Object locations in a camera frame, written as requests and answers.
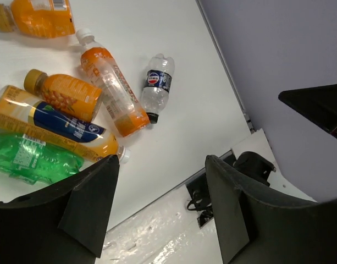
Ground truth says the yellow blue milk tea bottle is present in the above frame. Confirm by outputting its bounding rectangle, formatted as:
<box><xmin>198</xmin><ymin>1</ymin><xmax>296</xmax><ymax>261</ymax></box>
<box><xmin>0</xmin><ymin>85</ymin><xmax>130</xmax><ymax>163</ymax></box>

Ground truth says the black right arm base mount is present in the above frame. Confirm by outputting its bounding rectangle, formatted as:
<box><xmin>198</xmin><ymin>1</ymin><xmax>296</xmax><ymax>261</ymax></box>
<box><xmin>186</xmin><ymin>151</ymin><xmax>277</xmax><ymax>228</ymax></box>

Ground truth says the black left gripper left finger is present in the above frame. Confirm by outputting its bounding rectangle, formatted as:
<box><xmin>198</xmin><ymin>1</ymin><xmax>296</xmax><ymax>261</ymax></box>
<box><xmin>0</xmin><ymin>155</ymin><xmax>120</xmax><ymax>263</ymax></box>

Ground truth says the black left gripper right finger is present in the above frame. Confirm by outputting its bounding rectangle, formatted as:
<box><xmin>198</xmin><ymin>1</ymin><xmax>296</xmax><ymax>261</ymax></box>
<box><xmin>205</xmin><ymin>155</ymin><xmax>337</xmax><ymax>263</ymax></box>

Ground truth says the orange juice bottle gold cap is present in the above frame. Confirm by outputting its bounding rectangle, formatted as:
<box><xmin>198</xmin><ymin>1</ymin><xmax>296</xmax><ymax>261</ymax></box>
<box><xmin>24</xmin><ymin>69</ymin><xmax>102</xmax><ymax>122</ymax></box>

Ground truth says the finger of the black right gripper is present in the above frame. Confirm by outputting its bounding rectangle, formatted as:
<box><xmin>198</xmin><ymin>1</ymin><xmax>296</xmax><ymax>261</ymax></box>
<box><xmin>278</xmin><ymin>84</ymin><xmax>337</xmax><ymax>139</ymax></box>

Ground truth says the orange label clear tea bottle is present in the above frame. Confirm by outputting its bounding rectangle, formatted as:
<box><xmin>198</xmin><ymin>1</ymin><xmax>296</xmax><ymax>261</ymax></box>
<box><xmin>76</xmin><ymin>29</ymin><xmax>150</xmax><ymax>137</ymax></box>

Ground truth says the metal rail along table edge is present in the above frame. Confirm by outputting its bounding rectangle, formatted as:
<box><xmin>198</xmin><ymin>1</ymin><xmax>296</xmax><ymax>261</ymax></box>
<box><xmin>196</xmin><ymin>0</ymin><xmax>255</xmax><ymax>134</ymax></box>

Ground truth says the green plastic bottle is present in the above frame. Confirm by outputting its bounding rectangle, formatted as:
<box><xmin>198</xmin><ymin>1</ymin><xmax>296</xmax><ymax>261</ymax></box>
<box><xmin>0</xmin><ymin>133</ymin><xmax>84</xmax><ymax>185</ymax></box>

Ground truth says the clear bottle dark blue label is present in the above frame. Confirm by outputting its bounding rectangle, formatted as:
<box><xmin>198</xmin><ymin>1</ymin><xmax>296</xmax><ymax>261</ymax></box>
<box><xmin>140</xmin><ymin>53</ymin><xmax>175</xmax><ymax>124</ymax></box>

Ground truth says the orange juice bottle barcode label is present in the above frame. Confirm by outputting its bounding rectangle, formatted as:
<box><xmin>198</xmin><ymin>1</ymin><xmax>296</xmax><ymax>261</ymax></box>
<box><xmin>0</xmin><ymin>0</ymin><xmax>76</xmax><ymax>37</ymax></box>

